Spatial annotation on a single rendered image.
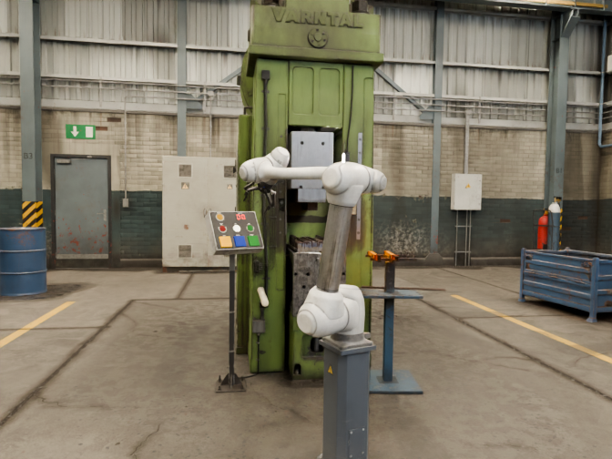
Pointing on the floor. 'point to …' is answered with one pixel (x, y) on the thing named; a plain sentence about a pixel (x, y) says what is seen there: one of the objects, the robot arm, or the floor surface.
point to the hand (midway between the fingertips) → (255, 205)
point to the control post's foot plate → (230, 384)
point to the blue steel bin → (568, 279)
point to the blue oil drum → (23, 260)
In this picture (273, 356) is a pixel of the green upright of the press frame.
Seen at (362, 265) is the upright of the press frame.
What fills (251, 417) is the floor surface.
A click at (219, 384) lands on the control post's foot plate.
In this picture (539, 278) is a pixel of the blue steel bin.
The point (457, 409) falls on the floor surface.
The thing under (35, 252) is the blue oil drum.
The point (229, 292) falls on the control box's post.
